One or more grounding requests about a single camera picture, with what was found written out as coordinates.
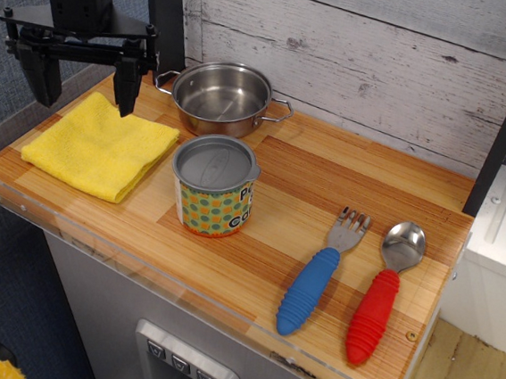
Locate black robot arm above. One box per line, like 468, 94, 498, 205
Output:
0, 0, 159, 116

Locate grey toy fridge cabinet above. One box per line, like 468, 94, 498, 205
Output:
30, 229, 377, 379

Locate blue handled fork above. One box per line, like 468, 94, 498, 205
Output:
276, 207, 372, 336

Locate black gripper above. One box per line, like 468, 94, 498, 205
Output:
0, 0, 158, 117

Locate dotted toy can grey lid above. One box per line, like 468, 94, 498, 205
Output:
164, 130, 265, 243

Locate clear acrylic table guard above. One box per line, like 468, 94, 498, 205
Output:
0, 55, 486, 379

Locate yellow folded cloth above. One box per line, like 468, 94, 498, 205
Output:
21, 92, 179, 204

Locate black vertical post left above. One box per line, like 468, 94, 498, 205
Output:
148, 0, 186, 77

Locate stainless steel pot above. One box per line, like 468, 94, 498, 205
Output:
154, 62, 294, 138

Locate red handled spoon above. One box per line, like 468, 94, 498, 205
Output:
344, 221, 426, 366

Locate white plastic toy sink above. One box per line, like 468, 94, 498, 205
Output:
440, 165, 506, 352

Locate silver ice dispenser panel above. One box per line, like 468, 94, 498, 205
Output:
135, 318, 239, 379

